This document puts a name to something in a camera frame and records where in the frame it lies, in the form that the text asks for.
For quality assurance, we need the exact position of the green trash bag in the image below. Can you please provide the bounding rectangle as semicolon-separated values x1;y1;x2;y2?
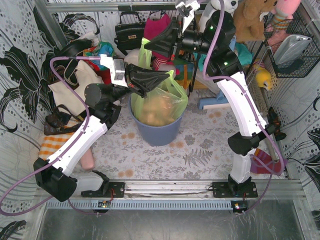
130;38;188;127

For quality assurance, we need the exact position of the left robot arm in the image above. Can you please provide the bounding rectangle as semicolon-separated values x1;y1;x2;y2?
33;59;170;202

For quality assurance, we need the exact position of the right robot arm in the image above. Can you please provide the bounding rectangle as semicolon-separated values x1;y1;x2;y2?
145;10;286;198

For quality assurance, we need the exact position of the magenta hanging bag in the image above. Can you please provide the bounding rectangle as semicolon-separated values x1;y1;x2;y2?
143;13;171;41

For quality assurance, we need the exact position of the cream tote bag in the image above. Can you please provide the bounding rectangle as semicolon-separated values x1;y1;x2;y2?
47;59;105;116

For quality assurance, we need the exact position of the blue trash bin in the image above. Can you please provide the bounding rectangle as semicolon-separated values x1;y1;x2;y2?
128;96;185;147

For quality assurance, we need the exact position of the red cloth in basket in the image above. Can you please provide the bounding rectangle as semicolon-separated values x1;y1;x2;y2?
88;61;111;84

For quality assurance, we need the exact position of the white fluffy plush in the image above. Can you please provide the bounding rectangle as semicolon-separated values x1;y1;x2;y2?
124;48;143;67

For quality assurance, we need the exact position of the crumpled brown paper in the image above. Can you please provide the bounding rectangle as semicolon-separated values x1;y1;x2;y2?
138;94;175;127

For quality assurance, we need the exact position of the black handbag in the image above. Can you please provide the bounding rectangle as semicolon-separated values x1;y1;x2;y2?
114;11;146;56

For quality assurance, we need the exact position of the colourful printed cloth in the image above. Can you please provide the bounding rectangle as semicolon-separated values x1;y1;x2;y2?
83;41;115;57

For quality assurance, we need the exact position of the white dog plush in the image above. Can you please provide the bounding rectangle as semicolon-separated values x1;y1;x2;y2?
198;0;239;33

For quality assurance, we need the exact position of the teal folded cloth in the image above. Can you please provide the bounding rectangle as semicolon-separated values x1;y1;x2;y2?
198;42;253;72

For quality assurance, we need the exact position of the brown teddy bear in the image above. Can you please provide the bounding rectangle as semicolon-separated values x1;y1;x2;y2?
233;0;278;43

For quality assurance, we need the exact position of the black round hat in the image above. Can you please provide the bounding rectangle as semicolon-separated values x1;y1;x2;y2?
54;39;93;58

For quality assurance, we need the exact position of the blue broom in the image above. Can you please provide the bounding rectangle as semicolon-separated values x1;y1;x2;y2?
198;34;237;111

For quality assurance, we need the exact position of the pink glasses case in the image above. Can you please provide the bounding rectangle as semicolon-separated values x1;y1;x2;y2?
80;148;95;171

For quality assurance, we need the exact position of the orange checked cloth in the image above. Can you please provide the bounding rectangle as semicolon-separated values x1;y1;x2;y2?
38;133;73;160

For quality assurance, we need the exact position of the yellow duck plush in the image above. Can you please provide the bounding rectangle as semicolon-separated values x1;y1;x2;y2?
253;62;272;91

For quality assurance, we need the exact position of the pink plush toy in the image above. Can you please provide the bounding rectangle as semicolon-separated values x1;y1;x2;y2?
271;0;301;25

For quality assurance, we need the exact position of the silver foil pouch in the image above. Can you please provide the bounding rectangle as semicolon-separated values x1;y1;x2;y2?
273;34;312;65

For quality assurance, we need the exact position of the purple orange sock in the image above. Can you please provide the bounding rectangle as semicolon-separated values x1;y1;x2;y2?
249;148;284;174

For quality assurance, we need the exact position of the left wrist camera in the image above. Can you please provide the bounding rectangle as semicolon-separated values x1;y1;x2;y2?
100;54;128;88

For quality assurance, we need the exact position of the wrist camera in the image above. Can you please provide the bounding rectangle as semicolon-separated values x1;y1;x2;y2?
100;54;128;88
175;0;201;33

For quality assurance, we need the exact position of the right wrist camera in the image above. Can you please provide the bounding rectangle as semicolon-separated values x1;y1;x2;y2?
175;0;201;33

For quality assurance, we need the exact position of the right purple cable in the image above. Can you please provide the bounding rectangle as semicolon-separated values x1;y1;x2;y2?
202;0;288;213

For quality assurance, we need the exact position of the purple cable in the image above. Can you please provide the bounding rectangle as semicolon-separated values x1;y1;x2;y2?
202;0;288;213
0;55;111;216

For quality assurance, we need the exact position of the dark brown strap bag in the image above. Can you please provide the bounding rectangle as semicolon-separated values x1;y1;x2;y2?
43;104;83;136

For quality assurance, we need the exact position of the black wire basket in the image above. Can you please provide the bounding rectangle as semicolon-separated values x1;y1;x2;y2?
264;12;320;78

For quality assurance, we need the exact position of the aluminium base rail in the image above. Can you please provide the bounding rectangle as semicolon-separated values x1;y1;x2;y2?
46;179;307;211

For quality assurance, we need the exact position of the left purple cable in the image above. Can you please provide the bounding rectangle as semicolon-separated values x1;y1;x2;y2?
0;55;111;216

